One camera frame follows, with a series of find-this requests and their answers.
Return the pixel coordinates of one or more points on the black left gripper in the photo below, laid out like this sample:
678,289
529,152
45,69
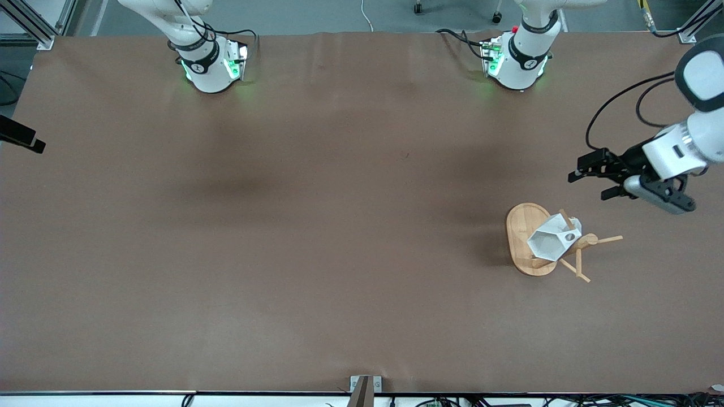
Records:
629,160

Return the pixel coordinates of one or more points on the white faceted cup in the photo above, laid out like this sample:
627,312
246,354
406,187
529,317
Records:
546,243

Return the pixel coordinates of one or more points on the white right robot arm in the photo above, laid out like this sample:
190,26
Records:
209,73

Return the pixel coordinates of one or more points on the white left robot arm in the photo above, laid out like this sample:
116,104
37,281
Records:
523,62

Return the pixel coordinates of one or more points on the wooden cup rack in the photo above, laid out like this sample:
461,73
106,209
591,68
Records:
517,237

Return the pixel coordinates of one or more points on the brown table cover sheet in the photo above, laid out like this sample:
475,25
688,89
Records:
339,226

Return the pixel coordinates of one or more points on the aluminium frame post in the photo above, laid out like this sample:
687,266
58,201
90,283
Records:
39,31
693,28

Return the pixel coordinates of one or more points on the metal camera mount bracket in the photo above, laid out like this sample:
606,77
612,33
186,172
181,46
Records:
365,390

